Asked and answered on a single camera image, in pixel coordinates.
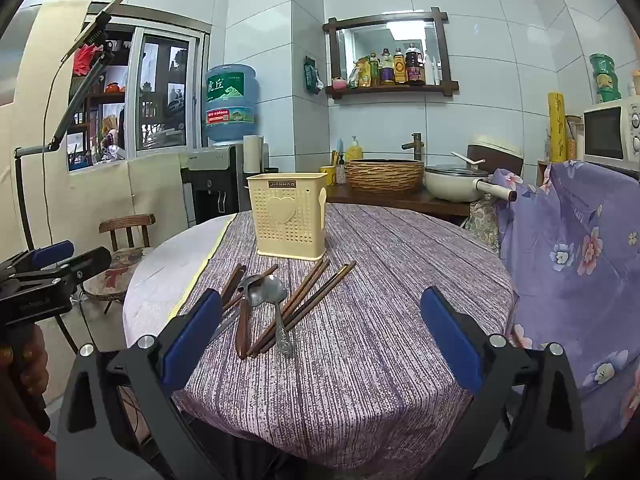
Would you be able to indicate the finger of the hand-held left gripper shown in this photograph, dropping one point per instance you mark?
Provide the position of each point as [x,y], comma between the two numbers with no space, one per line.
[50,254]
[87,262]

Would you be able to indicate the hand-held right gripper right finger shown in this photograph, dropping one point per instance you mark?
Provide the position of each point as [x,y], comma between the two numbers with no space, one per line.
[452,335]

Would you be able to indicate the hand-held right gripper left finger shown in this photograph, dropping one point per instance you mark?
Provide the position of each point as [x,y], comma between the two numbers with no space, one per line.
[192,340]

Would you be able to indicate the brown wooden chopstick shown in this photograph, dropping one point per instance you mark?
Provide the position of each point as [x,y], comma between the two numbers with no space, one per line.
[307,281]
[230,282]
[269,271]
[337,285]
[314,282]
[236,286]
[330,286]

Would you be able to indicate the cream perforated utensil holder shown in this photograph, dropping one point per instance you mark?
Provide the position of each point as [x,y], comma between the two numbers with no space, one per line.
[287,220]

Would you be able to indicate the person's left forearm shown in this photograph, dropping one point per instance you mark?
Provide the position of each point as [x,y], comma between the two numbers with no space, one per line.
[22,442]

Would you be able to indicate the person's left hand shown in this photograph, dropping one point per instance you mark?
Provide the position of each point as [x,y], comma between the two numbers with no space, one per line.
[27,362]

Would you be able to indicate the dog print seat cushion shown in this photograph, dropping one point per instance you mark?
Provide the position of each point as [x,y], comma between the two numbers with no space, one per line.
[117,272]

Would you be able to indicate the metal knife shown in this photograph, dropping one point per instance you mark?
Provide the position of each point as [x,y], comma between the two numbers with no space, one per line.
[222,327]

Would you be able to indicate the wooden chair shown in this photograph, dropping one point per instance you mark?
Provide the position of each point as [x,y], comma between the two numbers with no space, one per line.
[127,225]

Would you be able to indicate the pale lilac tablecloth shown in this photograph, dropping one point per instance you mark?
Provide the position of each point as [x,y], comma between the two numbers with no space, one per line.
[165,272]

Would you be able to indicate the purple striped tablecloth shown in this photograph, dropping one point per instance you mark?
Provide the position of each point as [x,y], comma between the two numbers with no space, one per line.
[360,350]

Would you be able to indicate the small metal spoon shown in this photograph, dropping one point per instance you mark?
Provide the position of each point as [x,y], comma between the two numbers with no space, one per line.
[274,292]

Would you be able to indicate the beige cardboard panel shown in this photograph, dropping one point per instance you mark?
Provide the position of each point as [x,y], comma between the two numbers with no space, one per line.
[35,75]
[155,195]

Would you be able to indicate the patterned beige cloth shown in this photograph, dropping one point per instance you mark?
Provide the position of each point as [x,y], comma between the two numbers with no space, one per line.
[482,222]

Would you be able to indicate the purple floral cloth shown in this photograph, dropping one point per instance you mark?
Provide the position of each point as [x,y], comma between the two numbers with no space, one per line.
[575,285]

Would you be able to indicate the wooden counter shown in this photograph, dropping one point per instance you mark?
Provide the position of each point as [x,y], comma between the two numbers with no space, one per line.
[390,202]

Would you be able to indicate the water dispenser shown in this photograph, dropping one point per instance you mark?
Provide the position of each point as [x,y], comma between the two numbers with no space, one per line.
[212,185]

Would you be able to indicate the white cooking pan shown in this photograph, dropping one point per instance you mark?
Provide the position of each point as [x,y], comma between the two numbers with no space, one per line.
[452,185]

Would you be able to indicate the black floor stand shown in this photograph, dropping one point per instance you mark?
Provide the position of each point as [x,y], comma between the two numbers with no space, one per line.
[75,105]

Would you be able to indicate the woven brown basin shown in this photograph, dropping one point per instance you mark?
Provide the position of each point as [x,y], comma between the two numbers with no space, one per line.
[384,177]

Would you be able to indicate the white ladle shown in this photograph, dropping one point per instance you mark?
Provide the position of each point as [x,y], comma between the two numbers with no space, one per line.
[467,159]

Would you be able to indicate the sliding window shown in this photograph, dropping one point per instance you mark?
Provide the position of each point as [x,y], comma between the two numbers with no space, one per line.
[150,95]

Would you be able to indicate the brown rice cooker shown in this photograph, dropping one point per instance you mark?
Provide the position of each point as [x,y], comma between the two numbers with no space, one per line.
[497,152]

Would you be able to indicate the paper towel roll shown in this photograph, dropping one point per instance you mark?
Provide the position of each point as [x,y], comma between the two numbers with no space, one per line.
[253,155]

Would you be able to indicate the bronze faucet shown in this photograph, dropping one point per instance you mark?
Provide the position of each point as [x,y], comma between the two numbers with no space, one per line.
[414,144]

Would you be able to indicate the small pump bottle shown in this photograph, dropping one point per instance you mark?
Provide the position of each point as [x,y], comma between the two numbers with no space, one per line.
[341,171]

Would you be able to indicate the yellow mug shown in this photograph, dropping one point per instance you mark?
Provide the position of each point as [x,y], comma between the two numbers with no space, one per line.
[327,176]

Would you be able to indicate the yellow soap bottle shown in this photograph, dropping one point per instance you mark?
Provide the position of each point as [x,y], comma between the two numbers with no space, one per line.
[354,151]

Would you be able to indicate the blue water bottle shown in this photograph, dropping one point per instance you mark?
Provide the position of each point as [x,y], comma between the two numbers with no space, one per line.
[231,102]

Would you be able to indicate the yellow roll package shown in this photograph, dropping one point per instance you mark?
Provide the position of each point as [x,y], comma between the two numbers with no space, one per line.
[556,127]

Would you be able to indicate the mounted phone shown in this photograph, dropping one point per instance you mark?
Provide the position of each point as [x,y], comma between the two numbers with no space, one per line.
[100,22]

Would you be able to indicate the white microwave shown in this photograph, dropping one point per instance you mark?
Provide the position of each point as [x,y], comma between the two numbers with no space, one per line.
[612,132]

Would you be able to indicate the red label sauce bottle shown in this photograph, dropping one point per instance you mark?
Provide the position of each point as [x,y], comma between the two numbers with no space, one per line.
[414,65]

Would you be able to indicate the yellow label sauce bottle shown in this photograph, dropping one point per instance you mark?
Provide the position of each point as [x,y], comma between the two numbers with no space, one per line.
[399,66]

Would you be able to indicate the green oil bottle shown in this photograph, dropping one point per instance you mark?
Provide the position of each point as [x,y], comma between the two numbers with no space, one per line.
[373,70]

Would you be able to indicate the pink bowl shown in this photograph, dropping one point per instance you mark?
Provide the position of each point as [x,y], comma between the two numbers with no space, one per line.
[339,82]

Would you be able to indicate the yellow snack bag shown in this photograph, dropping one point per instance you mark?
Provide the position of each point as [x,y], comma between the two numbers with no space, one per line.
[356,75]

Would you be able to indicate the green package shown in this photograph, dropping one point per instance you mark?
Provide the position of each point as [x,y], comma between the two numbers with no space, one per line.
[605,77]

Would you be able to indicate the green wall pouch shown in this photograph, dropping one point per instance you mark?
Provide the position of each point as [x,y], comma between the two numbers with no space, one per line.
[312,76]

